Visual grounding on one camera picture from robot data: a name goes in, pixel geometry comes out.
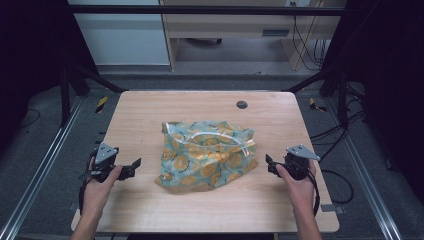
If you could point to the round grey table grommet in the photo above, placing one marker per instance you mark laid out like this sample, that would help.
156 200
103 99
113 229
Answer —
242 104

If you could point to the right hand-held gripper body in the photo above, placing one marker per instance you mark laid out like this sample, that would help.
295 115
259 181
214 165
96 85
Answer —
297 160

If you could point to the teal orange-patterned plastic zip bag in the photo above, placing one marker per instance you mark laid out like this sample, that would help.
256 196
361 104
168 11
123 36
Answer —
206 156

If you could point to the black metal frame stand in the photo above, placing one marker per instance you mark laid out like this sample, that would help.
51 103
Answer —
71 83
336 86

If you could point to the person's right hand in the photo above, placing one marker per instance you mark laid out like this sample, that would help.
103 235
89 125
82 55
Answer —
298 191

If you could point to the white cabinet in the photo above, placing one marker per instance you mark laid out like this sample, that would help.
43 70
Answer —
123 40

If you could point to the grey metal table bracket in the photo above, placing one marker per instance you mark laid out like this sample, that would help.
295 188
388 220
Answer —
331 208

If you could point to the yellow black floor tape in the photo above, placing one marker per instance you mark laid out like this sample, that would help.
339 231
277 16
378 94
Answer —
101 104
315 105

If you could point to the aluminium floor rail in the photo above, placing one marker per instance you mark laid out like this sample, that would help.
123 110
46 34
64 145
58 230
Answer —
40 166
366 180

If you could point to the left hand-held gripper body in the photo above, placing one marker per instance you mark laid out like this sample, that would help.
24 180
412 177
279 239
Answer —
104 159

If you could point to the person's left hand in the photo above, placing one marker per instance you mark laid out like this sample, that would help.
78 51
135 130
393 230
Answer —
98 191

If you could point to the black curtain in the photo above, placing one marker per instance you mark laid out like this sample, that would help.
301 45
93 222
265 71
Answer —
33 60
390 83

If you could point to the black metal crossbar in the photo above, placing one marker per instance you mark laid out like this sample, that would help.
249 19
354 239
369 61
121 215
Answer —
200 10

